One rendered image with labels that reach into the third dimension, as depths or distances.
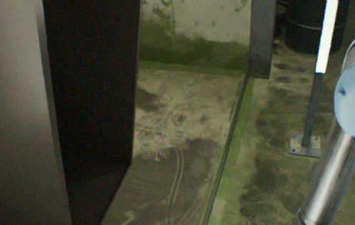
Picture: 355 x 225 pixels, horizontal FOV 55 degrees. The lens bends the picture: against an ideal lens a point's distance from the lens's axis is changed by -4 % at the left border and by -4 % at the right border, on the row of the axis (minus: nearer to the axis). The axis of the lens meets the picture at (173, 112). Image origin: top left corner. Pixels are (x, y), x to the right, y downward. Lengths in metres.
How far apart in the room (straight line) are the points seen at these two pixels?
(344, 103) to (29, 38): 0.55
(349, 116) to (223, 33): 2.50
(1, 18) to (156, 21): 2.47
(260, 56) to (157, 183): 1.45
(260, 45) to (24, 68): 2.44
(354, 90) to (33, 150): 0.72
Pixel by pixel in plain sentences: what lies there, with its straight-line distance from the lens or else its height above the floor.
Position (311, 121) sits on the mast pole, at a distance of 2.35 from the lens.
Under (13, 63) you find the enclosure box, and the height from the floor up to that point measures 1.36.
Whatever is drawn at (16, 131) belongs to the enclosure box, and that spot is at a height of 1.17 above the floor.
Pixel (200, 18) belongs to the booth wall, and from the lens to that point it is 2.99.
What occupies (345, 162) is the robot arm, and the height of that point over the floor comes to 1.11.
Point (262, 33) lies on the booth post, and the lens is 2.95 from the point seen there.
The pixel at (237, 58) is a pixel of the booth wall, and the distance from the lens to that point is 3.09.
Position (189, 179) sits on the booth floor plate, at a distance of 2.19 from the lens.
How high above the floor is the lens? 1.68
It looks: 37 degrees down
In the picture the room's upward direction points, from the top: 6 degrees counter-clockwise
